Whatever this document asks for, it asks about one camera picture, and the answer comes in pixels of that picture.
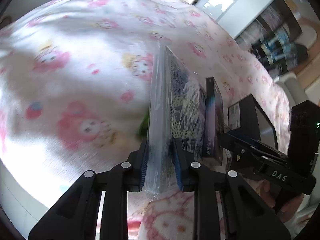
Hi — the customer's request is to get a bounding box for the person's right hand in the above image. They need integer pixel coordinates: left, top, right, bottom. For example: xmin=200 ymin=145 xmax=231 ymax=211
xmin=250 ymin=177 xmax=306 ymax=217

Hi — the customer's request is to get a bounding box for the pink fluffy printed clothing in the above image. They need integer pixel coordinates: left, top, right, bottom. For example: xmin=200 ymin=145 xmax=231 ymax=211
xmin=127 ymin=187 xmax=225 ymax=240

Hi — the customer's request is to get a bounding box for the pink cartoon printed blanket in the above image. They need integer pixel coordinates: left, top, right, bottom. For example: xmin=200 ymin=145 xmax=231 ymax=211
xmin=0 ymin=0 xmax=290 ymax=215

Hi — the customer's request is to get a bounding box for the dark bookshelf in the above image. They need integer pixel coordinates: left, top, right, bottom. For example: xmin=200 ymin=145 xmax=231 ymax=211
xmin=235 ymin=0 xmax=309 ymax=78

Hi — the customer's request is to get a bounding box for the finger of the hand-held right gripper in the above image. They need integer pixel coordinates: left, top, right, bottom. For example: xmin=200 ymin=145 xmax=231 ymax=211
xmin=220 ymin=134 xmax=286 ymax=178
xmin=229 ymin=132 xmax=288 ymax=162

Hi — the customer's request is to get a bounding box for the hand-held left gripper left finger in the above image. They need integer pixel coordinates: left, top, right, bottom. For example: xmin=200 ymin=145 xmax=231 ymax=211
xmin=28 ymin=139 xmax=150 ymax=240

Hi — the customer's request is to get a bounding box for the large black cardboard box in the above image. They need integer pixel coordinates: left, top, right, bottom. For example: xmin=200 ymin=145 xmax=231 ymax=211
xmin=227 ymin=94 xmax=278 ymax=150

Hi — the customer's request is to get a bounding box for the white cabinet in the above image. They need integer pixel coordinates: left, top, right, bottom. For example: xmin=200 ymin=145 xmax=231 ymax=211
xmin=162 ymin=0 xmax=279 ymax=38

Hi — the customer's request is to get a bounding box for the cartoon print book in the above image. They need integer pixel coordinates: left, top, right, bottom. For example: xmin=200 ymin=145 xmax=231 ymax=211
xmin=147 ymin=41 xmax=207 ymax=196

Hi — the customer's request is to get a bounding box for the small black rainbow print box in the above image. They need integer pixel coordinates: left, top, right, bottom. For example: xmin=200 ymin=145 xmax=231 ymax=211
xmin=202 ymin=77 xmax=225 ymax=165

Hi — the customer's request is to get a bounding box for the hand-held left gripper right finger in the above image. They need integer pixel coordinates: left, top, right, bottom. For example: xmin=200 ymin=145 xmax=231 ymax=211
xmin=170 ymin=137 xmax=292 ymax=240

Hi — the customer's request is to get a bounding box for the grey ribbed chair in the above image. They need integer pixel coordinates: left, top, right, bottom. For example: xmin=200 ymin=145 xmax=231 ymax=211
xmin=274 ymin=71 xmax=309 ymax=105

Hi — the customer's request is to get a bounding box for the green snack packet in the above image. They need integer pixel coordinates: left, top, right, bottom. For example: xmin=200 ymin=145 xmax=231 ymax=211
xmin=136 ymin=110 xmax=150 ymax=139

